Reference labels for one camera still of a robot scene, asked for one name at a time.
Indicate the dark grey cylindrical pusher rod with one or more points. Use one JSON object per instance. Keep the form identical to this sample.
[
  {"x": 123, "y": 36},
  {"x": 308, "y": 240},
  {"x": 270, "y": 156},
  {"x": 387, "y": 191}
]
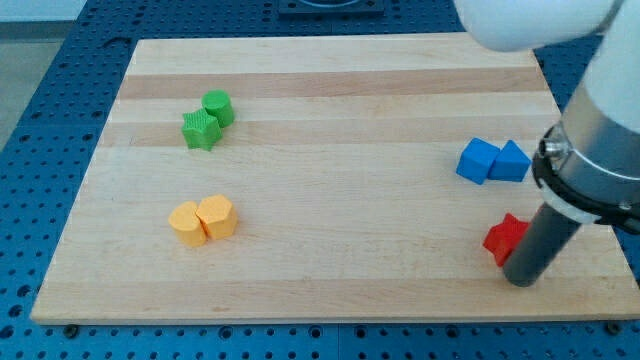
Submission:
[{"x": 547, "y": 234}]

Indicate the red star block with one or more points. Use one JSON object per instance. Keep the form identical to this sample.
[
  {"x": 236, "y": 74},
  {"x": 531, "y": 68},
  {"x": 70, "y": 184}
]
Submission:
[{"x": 502, "y": 239}]

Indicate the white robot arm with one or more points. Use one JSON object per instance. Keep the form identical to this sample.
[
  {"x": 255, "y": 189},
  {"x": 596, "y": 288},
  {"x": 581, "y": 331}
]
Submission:
[{"x": 587, "y": 164}]

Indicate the green star block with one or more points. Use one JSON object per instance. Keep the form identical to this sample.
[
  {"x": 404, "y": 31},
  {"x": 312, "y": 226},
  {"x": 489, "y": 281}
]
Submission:
[{"x": 200, "y": 130}]

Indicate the blue triangular prism block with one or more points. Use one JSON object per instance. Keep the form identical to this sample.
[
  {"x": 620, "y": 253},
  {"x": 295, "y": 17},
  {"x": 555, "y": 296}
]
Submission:
[{"x": 511, "y": 164}]

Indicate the blue cube block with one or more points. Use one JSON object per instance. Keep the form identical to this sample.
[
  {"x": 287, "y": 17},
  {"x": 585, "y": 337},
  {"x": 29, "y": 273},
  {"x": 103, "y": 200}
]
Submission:
[{"x": 476, "y": 160}]

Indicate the wooden board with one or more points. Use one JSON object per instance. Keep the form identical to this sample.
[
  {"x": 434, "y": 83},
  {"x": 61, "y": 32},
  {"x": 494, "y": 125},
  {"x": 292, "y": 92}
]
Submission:
[{"x": 340, "y": 164}]

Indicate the yellow hexagon block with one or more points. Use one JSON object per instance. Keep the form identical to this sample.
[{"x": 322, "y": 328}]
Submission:
[{"x": 218, "y": 216}]

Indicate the green cylinder block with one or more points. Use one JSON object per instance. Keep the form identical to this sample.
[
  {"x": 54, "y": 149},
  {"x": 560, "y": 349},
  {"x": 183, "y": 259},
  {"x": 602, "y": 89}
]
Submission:
[{"x": 217, "y": 103}]

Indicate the yellow heart block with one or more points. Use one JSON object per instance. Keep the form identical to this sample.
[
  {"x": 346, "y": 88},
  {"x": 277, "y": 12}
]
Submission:
[{"x": 187, "y": 225}]

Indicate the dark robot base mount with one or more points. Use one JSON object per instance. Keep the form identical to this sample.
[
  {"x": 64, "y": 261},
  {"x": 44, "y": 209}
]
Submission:
[{"x": 330, "y": 7}]

